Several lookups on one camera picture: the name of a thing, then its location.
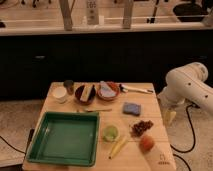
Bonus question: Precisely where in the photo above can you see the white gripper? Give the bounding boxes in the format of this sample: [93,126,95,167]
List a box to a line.
[157,95,184,126]

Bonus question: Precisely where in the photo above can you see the blue sponge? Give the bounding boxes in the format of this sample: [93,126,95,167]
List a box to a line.
[123,102,141,116]

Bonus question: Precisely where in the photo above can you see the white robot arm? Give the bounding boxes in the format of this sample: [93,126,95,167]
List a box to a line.
[157,62,213,126]

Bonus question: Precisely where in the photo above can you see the green plastic tray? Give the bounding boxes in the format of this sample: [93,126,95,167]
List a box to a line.
[27,112,100,167]

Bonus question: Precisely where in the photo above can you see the bunch of dark grapes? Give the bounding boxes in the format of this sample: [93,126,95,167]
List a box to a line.
[131,120,153,137]

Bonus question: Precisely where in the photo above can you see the orange peach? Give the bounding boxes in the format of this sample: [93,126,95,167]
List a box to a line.
[139,135,155,152]

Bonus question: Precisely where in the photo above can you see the yellow banana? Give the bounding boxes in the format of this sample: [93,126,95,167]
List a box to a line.
[109,136,127,159]

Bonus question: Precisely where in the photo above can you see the green cup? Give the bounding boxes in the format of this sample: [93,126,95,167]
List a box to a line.
[102,125,118,142]

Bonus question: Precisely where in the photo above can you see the orange plate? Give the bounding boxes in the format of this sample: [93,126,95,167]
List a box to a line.
[97,82,120,101]

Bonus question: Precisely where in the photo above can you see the light blue cloth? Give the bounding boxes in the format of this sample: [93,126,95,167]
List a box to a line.
[100,81,116,98]

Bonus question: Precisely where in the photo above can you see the metal spoon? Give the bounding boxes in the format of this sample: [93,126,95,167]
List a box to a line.
[76,108,112,112]

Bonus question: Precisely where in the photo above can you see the wooden block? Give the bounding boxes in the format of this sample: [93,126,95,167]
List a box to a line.
[80,84,93,102]

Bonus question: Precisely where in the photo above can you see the dark brown bowl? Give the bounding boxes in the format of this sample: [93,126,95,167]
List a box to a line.
[75,85,96,105]

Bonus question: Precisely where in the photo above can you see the small dark can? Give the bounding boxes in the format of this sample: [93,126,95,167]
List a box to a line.
[63,80,74,95]

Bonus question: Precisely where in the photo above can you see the white cup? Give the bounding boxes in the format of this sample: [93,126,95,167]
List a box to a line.
[52,86,68,103]

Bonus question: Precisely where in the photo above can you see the dark cabinet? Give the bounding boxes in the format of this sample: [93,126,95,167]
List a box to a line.
[0,30,213,100]

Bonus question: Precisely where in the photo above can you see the black cable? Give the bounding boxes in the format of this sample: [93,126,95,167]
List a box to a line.
[170,103,201,171]
[0,135,27,155]

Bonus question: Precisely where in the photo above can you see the black cable left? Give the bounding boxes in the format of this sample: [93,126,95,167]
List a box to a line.
[0,135,27,155]

